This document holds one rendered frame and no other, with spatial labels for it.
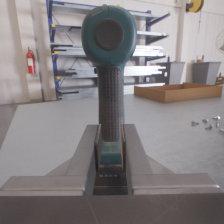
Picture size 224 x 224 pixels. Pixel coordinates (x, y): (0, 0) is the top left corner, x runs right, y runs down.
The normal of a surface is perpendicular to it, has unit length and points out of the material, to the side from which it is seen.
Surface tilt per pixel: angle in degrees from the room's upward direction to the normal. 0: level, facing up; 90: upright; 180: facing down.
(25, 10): 90
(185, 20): 90
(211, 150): 0
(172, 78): 96
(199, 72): 94
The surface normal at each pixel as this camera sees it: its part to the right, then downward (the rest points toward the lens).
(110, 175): 0.00, 0.26
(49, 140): -0.02, -0.96
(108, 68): -0.01, 0.64
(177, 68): 0.39, 0.34
